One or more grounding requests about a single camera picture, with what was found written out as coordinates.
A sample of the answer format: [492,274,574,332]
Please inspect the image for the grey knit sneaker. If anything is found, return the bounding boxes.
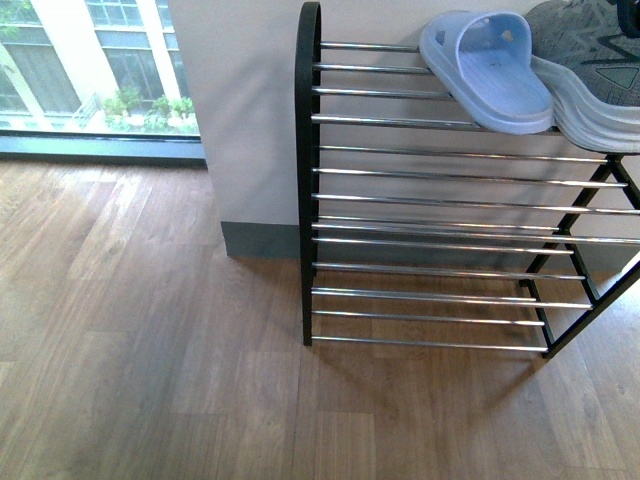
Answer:
[525,1,639,154]

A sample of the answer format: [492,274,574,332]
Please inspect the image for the dark grey window frame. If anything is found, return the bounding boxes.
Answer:
[1,130,206,168]

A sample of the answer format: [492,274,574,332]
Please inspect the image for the black metal shoe rack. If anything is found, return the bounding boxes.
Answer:
[294,2,639,357]

